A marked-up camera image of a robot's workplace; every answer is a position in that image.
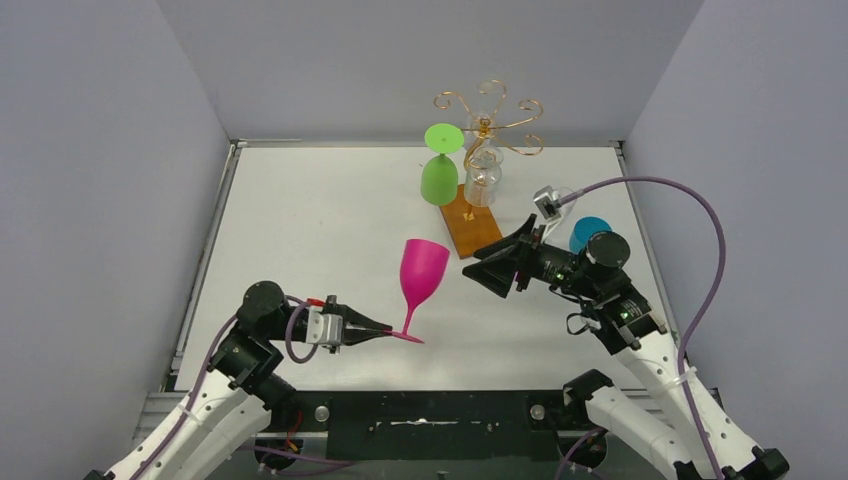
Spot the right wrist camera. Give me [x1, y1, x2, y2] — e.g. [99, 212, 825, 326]
[533, 185, 572, 242]

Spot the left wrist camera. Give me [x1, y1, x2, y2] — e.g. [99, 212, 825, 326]
[305, 309, 344, 349]

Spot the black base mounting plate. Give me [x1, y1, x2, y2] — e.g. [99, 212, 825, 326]
[244, 390, 593, 475]

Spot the blue plastic wine glass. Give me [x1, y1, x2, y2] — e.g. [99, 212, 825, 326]
[568, 216, 612, 253]

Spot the clear round wine glass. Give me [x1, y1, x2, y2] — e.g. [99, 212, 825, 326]
[465, 79, 506, 147]

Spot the clear tall flute glass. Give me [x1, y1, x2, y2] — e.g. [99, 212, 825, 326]
[553, 187, 578, 216]

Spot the clear patterned wine glass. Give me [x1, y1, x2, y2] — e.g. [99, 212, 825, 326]
[463, 146, 503, 208]

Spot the green plastic wine glass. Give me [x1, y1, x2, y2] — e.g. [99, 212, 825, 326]
[420, 123, 464, 206]

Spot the gold wire glass rack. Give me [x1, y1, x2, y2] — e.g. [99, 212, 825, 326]
[433, 89, 544, 259]

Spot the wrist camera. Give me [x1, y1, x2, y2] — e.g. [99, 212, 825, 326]
[305, 309, 344, 349]
[533, 185, 572, 242]

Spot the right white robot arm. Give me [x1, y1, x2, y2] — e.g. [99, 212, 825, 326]
[462, 215, 790, 479]

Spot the pink plastic wine glass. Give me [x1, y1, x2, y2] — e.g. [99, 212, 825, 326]
[392, 238, 450, 344]

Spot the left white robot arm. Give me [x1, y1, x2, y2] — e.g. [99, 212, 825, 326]
[87, 280, 392, 479]

